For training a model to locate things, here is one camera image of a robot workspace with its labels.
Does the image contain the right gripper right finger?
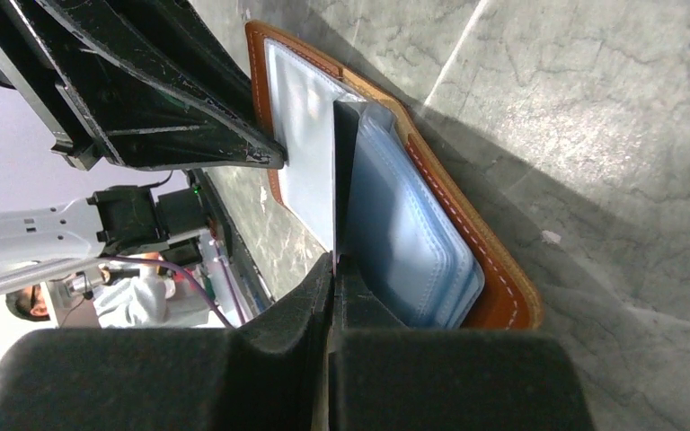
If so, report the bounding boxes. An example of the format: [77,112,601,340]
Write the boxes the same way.
[329,257,595,430]

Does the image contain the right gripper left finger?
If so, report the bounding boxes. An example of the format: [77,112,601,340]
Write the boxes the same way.
[0,253,332,430]

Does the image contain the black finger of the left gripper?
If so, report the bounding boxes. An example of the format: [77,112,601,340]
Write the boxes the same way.
[0,1,287,172]

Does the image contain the brown leather card holder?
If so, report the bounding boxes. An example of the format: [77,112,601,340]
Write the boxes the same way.
[244,21,544,330]

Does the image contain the dark credit card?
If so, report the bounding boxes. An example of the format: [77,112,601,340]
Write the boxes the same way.
[332,101,360,276]

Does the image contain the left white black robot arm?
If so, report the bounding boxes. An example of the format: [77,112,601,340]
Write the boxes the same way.
[0,1,287,294]

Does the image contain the person in white coat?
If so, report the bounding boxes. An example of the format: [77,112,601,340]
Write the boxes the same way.
[4,252,216,331]

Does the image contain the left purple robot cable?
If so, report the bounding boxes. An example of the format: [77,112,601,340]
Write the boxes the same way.
[112,254,236,330]

